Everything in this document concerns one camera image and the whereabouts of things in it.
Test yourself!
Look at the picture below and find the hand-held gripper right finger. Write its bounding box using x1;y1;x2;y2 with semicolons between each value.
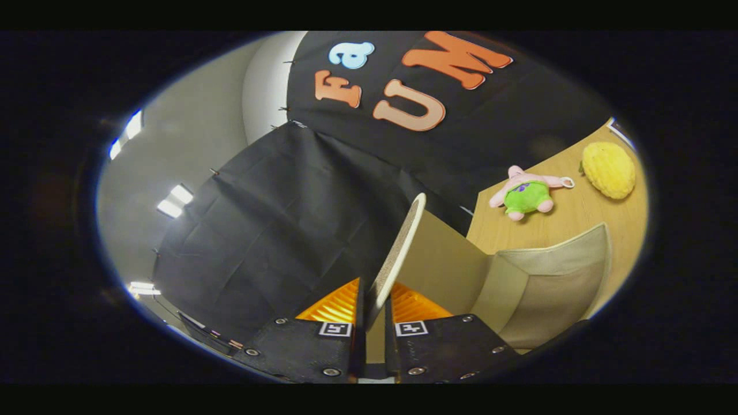
383;291;522;384

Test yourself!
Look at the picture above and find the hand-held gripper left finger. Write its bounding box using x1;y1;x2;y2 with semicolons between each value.
234;277;367;384

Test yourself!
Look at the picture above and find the beige fabric storage box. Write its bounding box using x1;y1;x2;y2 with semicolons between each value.
363;193;612;364

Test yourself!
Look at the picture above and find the black backdrop cloth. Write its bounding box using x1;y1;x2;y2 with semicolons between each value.
153;32;612;346

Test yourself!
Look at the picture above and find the pink star plush toy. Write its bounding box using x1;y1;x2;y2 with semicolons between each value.
489;165;575;222

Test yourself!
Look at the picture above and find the wide ceiling light panel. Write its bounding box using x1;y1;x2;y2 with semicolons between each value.
157;183;194;219

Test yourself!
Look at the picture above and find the yellow plush ball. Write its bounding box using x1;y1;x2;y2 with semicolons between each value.
579;142;637;200

